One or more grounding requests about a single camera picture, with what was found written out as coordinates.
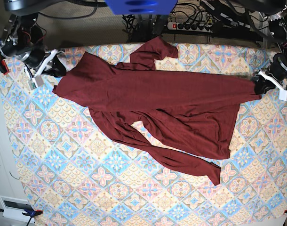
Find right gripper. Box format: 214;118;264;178
24;48;66;89

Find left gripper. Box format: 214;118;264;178
251;54;287;101

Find maroon t-shirt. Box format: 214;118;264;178
53;37;261;185

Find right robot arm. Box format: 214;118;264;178
0;0;66;89

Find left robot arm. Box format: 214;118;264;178
235;0;287;101

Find blue plastic box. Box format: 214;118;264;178
105;0;177;15

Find white power strip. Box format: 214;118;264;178
167;22;212;32

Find patterned tablecloth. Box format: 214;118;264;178
0;42;287;226

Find blue clamp front left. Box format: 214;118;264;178
0;208;43;226

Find tangled black cables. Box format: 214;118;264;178
121;0;229;43

